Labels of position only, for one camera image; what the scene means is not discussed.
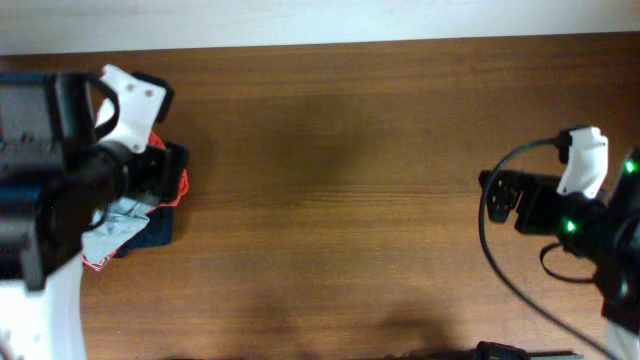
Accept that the dark navy folded garment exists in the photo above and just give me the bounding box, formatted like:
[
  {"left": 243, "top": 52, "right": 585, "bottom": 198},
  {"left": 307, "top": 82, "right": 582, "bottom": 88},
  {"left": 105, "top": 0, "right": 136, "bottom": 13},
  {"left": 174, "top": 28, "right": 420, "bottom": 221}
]
[{"left": 114, "top": 207, "right": 174, "bottom": 258}]

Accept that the light blue t-shirt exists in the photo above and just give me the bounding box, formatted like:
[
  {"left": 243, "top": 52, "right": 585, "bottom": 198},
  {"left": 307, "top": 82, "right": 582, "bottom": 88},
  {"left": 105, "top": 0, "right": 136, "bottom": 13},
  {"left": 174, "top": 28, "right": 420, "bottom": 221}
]
[{"left": 82, "top": 198, "right": 154, "bottom": 268}]

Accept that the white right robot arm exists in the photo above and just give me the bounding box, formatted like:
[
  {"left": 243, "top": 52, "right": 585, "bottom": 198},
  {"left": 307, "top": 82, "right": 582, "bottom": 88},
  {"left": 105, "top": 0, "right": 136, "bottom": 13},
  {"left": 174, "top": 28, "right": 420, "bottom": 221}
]
[{"left": 478, "top": 147, "right": 639, "bottom": 359}]

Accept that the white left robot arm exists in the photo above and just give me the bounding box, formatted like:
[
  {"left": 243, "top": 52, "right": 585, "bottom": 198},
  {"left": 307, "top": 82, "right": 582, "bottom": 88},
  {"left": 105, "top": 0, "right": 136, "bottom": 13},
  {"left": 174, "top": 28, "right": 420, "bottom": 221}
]
[{"left": 1, "top": 141, "right": 189, "bottom": 359}]

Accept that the red printed t-shirt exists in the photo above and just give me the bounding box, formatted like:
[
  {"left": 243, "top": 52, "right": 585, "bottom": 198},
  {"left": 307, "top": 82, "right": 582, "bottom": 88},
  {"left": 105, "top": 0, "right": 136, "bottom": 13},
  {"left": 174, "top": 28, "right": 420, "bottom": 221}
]
[{"left": 82, "top": 97, "right": 191, "bottom": 273}]

